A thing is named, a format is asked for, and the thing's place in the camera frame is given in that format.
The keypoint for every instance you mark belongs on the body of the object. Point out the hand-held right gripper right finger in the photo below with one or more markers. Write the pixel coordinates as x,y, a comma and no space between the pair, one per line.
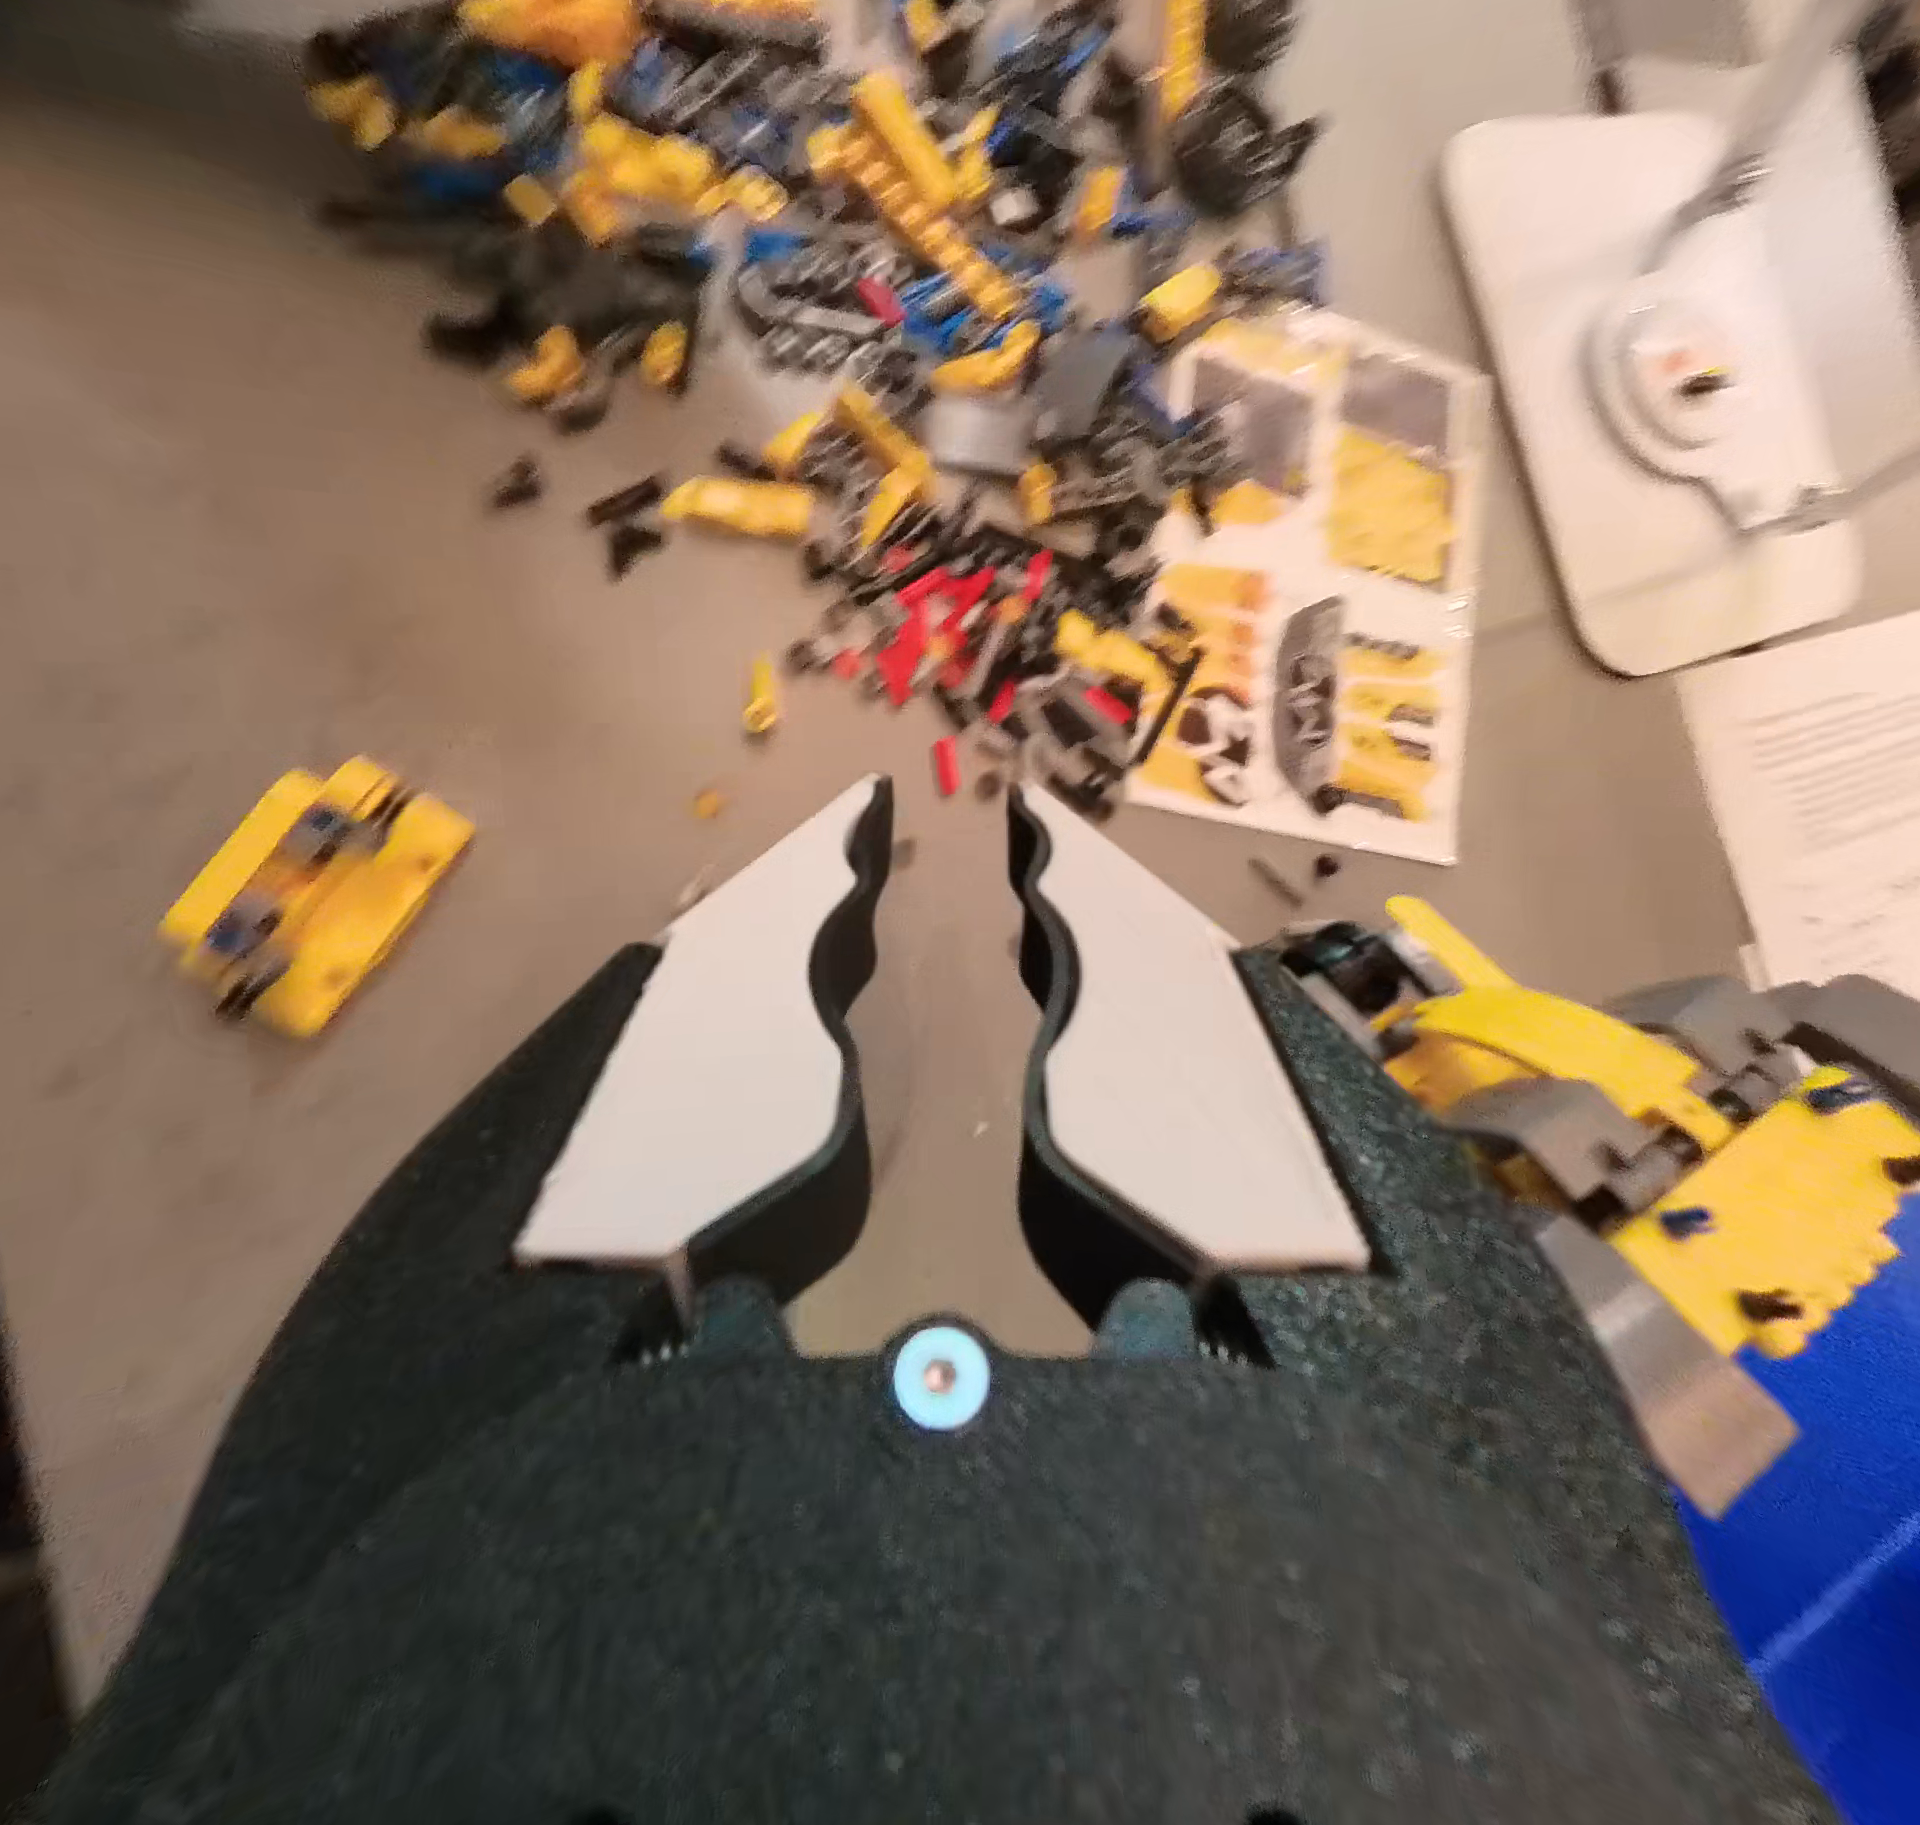
1200,1076

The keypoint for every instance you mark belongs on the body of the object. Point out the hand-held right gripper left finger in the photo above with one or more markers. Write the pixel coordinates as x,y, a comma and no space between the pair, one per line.
706,1061

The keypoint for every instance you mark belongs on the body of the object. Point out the pile of toy building pieces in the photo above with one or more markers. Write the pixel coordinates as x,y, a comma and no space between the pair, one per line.
900,175

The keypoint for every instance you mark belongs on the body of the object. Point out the small yellow toy assembly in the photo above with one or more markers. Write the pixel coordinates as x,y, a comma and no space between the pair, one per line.
360,926

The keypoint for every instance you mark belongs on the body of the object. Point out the yellow cone toy piece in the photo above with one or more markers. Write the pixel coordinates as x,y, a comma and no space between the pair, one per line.
761,693

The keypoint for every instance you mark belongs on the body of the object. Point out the yellow grey toy vehicle model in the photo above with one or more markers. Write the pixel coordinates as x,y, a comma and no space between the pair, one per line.
1770,1211

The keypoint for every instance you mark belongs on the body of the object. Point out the yellow grey sticker sheet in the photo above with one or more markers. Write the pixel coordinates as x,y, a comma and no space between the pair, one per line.
1388,505

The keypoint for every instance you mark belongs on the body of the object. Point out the printed paper sheet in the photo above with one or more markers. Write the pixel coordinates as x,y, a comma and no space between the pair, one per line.
1830,806

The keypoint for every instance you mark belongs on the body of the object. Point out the white stand base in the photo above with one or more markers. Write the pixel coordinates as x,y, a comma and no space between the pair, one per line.
1531,355

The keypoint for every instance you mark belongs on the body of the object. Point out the blue plastic bin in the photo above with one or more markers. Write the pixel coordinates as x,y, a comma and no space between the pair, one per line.
1845,1555

